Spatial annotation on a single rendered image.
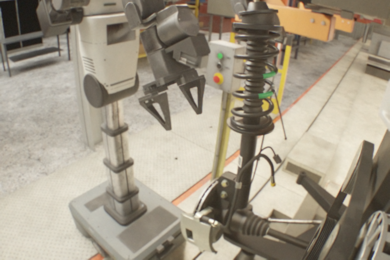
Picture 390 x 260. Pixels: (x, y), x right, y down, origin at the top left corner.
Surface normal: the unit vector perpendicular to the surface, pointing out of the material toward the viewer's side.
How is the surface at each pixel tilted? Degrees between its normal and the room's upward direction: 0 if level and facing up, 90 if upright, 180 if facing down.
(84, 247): 0
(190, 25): 60
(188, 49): 90
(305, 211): 0
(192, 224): 69
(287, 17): 90
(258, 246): 9
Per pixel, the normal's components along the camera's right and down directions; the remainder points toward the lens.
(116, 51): 0.77, 0.34
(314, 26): -0.65, 0.33
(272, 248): -0.05, -0.93
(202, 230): -0.55, 0.04
